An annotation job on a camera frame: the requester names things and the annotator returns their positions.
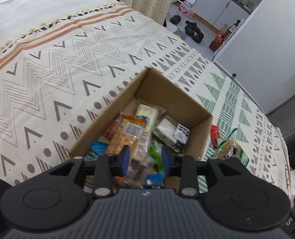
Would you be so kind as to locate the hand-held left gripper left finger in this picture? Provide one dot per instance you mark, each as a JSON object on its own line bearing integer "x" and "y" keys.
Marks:
{"x": 125, "y": 159}

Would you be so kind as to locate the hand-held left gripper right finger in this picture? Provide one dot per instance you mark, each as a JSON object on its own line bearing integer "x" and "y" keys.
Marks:
{"x": 165, "y": 159}

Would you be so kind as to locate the purple bread packet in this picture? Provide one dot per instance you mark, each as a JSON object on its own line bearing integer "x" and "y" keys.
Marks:
{"x": 135, "y": 170}

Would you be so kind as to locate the orange cracker packet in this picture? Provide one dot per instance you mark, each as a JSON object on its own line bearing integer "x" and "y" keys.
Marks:
{"x": 117, "y": 142}

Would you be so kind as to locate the clear packet of brown snacks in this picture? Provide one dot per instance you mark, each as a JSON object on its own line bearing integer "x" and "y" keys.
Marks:
{"x": 123, "y": 181}

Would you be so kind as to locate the black and white snack packet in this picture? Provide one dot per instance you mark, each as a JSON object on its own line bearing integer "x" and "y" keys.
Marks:
{"x": 172, "y": 132}

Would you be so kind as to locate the blue triangular snack packet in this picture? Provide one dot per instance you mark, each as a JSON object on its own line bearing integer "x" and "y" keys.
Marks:
{"x": 97, "y": 149}

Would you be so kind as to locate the long cream snack packet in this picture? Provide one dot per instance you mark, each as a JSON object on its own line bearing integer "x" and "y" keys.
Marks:
{"x": 145, "y": 129}

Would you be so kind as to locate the cardboard box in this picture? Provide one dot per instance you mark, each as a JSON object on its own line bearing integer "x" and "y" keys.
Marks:
{"x": 157, "y": 89}

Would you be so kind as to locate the green foil snack packet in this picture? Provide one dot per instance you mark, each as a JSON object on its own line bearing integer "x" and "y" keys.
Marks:
{"x": 155, "y": 155}

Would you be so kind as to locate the orange snack packet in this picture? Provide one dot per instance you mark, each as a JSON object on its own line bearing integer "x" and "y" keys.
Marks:
{"x": 112, "y": 127}

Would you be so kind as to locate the red snack bar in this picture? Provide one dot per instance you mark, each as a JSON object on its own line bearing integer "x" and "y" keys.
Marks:
{"x": 214, "y": 135}

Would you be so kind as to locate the green cake packet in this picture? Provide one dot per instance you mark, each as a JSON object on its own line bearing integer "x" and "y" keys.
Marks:
{"x": 230, "y": 151}

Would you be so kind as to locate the patterned tablecloth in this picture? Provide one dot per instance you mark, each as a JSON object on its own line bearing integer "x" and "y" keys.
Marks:
{"x": 63, "y": 67}

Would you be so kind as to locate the black shoe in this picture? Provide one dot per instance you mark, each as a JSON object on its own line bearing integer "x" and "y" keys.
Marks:
{"x": 198, "y": 36}
{"x": 189, "y": 27}

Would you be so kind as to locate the red drink bottle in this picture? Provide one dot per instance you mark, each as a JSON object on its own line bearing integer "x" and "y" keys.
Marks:
{"x": 217, "y": 41}

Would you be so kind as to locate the pair of black slippers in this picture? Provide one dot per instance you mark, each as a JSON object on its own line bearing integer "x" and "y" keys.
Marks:
{"x": 175, "y": 19}

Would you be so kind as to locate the white refrigerator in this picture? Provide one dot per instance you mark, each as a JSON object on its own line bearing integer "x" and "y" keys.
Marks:
{"x": 269, "y": 54}

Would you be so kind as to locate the pack of water bottles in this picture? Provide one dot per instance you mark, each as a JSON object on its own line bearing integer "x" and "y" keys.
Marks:
{"x": 186, "y": 8}

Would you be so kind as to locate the white low cabinet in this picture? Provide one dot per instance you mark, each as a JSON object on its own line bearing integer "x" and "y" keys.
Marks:
{"x": 212, "y": 7}

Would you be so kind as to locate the white bed sheet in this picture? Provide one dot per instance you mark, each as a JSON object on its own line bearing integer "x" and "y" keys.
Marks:
{"x": 38, "y": 7}

